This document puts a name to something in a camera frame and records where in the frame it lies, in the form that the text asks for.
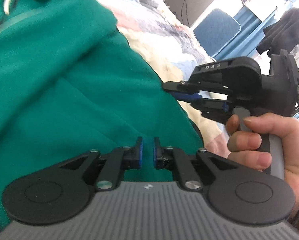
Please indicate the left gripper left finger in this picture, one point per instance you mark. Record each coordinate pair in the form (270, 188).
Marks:
(113, 165)

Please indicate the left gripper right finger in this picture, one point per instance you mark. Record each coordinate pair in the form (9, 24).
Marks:
(179, 163)

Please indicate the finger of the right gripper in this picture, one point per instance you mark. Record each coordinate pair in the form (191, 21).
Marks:
(187, 87)
(213, 109)

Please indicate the green hooded sweatshirt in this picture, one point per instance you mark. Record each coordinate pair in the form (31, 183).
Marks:
(69, 83)

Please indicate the dark clothes hanging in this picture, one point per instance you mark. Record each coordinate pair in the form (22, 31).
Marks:
(283, 34)

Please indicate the person's right hand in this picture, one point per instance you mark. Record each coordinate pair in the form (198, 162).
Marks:
(247, 148)

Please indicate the blue chair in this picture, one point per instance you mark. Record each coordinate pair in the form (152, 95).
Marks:
(216, 31)

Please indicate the patchwork checked quilt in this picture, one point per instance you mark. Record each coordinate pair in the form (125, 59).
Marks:
(164, 45)

